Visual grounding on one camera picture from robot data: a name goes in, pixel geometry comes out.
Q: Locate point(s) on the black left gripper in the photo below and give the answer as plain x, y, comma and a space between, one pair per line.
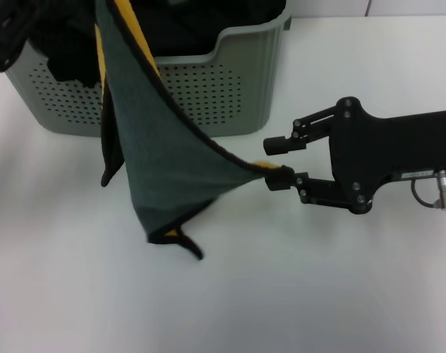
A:
4, 33

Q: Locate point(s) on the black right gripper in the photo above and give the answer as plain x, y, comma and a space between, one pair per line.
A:
391, 147

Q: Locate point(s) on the green yellow towel black trim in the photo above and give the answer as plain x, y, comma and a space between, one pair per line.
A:
153, 147

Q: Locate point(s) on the grey-green perforated storage box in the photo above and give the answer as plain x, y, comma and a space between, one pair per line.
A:
226, 92

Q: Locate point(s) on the black cloth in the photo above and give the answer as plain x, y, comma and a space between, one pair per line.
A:
68, 62

